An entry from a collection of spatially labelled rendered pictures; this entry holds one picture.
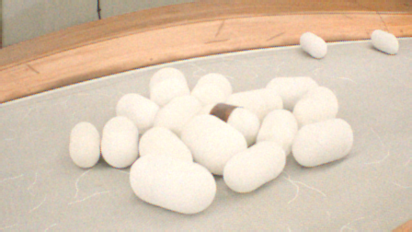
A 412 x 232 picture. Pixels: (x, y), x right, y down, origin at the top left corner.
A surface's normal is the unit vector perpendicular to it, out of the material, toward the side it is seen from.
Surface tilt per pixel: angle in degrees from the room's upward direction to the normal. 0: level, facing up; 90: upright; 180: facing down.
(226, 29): 45
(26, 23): 90
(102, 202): 0
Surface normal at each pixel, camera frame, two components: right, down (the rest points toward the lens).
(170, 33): 0.24, -0.45
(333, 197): -0.05, -0.94
